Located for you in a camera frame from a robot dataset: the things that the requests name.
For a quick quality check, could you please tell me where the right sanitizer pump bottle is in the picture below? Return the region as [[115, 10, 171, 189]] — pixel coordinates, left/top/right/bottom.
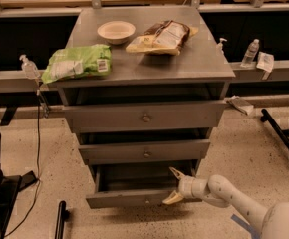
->
[[217, 38, 227, 55]]

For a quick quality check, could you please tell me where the folded grey cloth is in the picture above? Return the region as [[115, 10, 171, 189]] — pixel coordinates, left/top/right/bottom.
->
[[227, 96, 254, 115]]

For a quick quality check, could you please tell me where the black bar bottom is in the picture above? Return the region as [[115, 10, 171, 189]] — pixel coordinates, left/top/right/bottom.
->
[[54, 200, 69, 239]]

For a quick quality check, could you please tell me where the grey drawer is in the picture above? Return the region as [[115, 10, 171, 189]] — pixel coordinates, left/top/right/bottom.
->
[[86, 160, 199, 209], [79, 139, 210, 165], [64, 101, 226, 133]]

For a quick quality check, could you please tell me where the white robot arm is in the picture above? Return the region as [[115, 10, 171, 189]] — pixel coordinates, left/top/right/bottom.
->
[[163, 167, 289, 239]]

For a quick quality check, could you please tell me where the sanitizer pump bottle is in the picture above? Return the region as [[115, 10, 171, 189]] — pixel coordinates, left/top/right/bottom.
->
[[217, 38, 227, 55], [19, 55, 40, 80]]

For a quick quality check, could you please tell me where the green chip bag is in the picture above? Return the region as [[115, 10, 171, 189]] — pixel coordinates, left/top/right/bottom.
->
[[42, 44, 112, 84]]

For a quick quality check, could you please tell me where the grey bottom drawer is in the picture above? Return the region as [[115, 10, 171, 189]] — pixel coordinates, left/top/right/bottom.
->
[[86, 160, 199, 209]]

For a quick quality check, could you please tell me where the black stand right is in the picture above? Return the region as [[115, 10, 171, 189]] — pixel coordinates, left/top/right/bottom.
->
[[259, 108, 289, 171]]

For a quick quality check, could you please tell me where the grey top drawer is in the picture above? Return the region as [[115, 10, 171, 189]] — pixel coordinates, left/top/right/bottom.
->
[[64, 101, 226, 133]]

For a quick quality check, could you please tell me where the brown yellow snack bag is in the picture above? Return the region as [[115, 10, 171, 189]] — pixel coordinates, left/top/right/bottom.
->
[[126, 20, 198, 56]]

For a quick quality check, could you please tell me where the clear water bottle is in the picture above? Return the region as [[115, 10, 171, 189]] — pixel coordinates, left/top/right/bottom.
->
[[241, 39, 259, 67]]

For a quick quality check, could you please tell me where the white paper packet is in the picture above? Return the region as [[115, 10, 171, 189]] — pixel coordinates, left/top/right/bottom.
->
[[256, 52, 274, 80]]

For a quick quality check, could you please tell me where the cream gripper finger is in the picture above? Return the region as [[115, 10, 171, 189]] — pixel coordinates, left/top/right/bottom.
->
[[162, 190, 184, 205], [170, 167, 184, 180]]

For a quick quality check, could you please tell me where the grey middle drawer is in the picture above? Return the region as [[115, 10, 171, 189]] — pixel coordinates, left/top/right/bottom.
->
[[79, 139, 210, 165]]

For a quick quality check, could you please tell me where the white paper bowl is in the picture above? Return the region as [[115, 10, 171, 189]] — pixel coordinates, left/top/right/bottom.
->
[[97, 21, 136, 45]]

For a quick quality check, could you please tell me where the grey drawer cabinet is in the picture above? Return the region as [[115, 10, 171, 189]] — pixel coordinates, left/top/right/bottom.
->
[[51, 5, 236, 184]]

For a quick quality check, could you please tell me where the black hanging cable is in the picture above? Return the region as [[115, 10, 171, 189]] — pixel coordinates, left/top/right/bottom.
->
[[3, 89, 43, 239]]

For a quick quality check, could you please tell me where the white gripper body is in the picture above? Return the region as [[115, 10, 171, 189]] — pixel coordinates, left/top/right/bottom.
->
[[178, 176, 207, 199]]

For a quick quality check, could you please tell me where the left sanitizer pump bottle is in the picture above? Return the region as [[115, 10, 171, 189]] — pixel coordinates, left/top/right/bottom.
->
[[19, 55, 40, 80]]

